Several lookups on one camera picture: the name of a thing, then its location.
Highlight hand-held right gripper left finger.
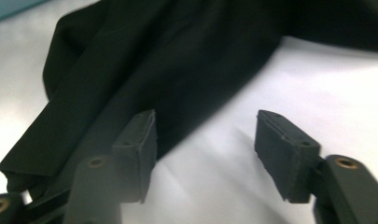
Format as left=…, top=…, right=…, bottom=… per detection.
left=111, top=109, right=158, bottom=204

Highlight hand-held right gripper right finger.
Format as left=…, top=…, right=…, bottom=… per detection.
left=254, top=109, right=322, bottom=203

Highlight black pants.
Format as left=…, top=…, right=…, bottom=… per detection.
left=0, top=0, right=378, bottom=200

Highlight light blue plastic basket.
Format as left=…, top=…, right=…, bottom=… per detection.
left=0, top=0, right=50, bottom=22

